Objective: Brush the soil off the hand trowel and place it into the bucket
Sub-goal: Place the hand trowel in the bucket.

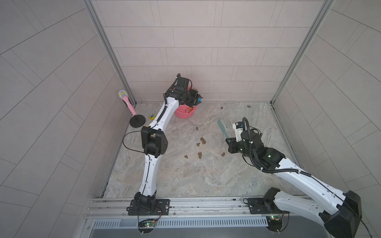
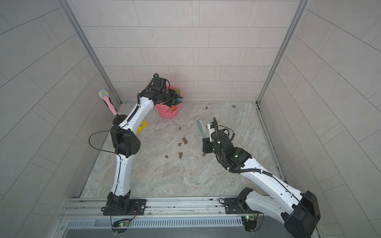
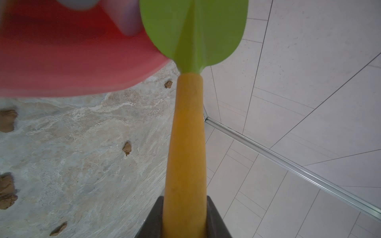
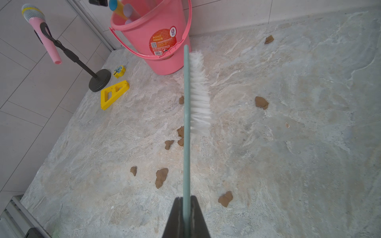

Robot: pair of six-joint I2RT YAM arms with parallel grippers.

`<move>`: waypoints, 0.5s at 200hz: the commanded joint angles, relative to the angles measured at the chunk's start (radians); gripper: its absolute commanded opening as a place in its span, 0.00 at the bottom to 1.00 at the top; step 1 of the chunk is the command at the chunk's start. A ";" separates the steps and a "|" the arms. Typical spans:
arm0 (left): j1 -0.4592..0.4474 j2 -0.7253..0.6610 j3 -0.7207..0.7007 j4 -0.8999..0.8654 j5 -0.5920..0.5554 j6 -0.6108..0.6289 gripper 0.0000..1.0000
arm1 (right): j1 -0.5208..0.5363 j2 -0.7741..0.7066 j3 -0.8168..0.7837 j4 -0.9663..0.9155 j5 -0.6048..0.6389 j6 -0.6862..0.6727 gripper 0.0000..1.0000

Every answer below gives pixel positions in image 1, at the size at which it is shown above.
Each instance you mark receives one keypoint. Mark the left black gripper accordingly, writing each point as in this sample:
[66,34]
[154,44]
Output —
[193,95]

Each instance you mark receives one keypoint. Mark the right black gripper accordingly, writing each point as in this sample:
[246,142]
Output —
[231,145]

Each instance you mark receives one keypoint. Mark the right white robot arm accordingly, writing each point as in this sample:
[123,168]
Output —
[340,213]

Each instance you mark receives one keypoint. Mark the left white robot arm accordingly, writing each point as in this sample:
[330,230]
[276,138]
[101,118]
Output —
[155,143]

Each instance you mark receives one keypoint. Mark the pink plastic bucket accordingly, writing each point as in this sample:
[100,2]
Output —
[185,112]

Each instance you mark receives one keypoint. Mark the small yellow blue toy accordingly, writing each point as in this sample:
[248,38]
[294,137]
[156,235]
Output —
[152,116]

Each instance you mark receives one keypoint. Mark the pink toy microphone on stand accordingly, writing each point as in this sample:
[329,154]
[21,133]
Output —
[136,120]

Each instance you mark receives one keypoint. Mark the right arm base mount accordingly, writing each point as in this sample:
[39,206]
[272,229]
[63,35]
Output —
[265,204]

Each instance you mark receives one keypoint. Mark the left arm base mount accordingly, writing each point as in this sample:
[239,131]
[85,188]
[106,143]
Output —
[148,205]

